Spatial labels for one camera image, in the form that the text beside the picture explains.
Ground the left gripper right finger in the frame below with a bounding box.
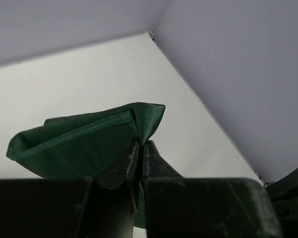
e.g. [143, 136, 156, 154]
[143, 141, 282, 238]

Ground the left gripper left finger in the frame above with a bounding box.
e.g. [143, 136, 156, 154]
[0, 140, 140, 238]

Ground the dark green cloth napkin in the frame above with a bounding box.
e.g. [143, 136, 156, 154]
[5, 101, 166, 230]

